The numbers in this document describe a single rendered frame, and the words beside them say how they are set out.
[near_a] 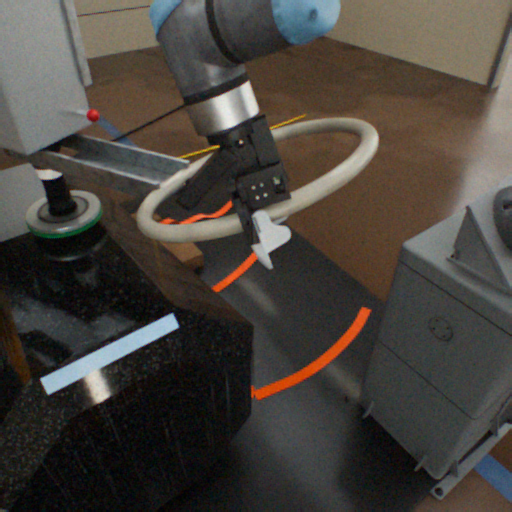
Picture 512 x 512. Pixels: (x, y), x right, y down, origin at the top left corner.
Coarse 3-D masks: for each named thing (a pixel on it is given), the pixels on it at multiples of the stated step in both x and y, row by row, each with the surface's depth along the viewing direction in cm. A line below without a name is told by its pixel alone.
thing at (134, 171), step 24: (72, 144) 117; (96, 144) 112; (120, 144) 109; (48, 168) 110; (72, 168) 104; (96, 168) 100; (120, 168) 108; (144, 168) 108; (168, 168) 104; (144, 192) 96
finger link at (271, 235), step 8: (256, 216) 62; (264, 216) 62; (256, 224) 63; (264, 224) 62; (272, 224) 62; (264, 232) 62; (272, 232) 62; (280, 232) 62; (288, 232) 62; (264, 240) 63; (272, 240) 63; (280, 240) 62; (256, 248) 62; (264, 248) 63; (272, 248) 63; (256, 256) 64; (264, 256) 63; (264, 264) 65
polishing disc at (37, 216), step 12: (72, 192) 136; (84, 192) 136; (36, 204) 131; (84, 204) 131; (96, 204) 131; (36, 216) 126; (48, 216) 126; (72, 216) 126; (84, 216) 126; (36, 228) 122; (48, 228) 122; (60, 228) 122; (72, 228) 123
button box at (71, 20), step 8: (64, 0) 97; (72, 0) 99; (64, 8) 98; (72, 8) 99; (64, 16) 99; (72, 16) 100; (72, 24) 101; (72, 32) 101; (72, 40) 102; (80, 40) 104; (80, 48) 105; (80, 56) 105; (80, 64) 106; (80, 72) 107; (88, 72) 109; (88, 80) 110
